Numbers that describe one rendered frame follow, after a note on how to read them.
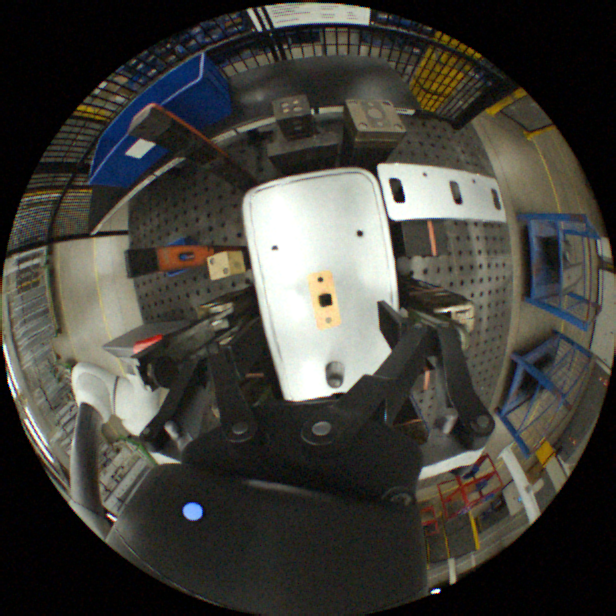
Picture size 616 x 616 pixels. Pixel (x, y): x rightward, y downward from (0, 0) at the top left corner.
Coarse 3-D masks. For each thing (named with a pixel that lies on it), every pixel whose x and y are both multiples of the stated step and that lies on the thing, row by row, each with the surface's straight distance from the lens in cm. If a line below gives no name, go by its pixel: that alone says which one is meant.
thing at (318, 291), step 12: (312, 276) 31; (324, 276) 31; (312, 288) 31; (324, 288) 31; (312, 300) 31; (336, 300) 32; (324, 312) 31; (336, 312) 32; (324, 324) 32; (336, 324) 32
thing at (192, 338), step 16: (208, 320) 27; (176, 336) 23; (192, 336) 26; (208, 336) 28; (224, 336) 29; (144, 352) 22; (160, 352) 22; (176, 352) 25; (192, 352) 26; (144, 368) 22; (160, 368) 19; (176, 368) 20; (144, 384) 22; (160, 384) 19
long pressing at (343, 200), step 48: (288, 192) 34; (336, 192) 33; (288, 240) 33; (336, 240) 32; (384, 240) 33; (288, 288) 33; (336, 288) 32; (384, 288) 33; (288, 336) 35; (336, 336) 34; (288, 384) 40
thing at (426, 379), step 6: (426, 360) 47; (426, 366) 45; (432, 366) 45; (420, 372) 44; (426, 372) 44; (432, 372) 44; (420, 378) 44; (426, 378) 44; (432, 378) 45; (414, 384) 44; (420, 384) 45; (426, 384) 45; (432, 384) 46; (414, 390) 45
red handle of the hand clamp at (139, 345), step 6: (222, 318) 30; (216, 324) 30; (222, 324) 30; (228, 324) 30; (216, 330) 30; (222, 330) 31; (156, 336) 32; (162, 336) 32; (138, 342) 33; (144, 342) 32; (150, 342) 32; (138, 348) 33
